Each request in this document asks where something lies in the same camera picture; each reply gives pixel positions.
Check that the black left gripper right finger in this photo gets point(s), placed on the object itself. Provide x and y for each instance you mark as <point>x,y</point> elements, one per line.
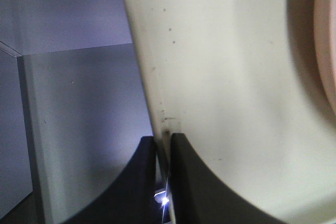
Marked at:
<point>199,196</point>

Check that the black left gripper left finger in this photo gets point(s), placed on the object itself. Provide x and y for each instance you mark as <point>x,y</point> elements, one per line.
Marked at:
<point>130,198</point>

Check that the cream bear serving tray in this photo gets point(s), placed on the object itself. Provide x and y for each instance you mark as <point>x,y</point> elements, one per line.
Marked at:
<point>240,79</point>

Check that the pink round plate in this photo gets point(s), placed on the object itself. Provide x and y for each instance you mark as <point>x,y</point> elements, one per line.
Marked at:
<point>324,39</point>

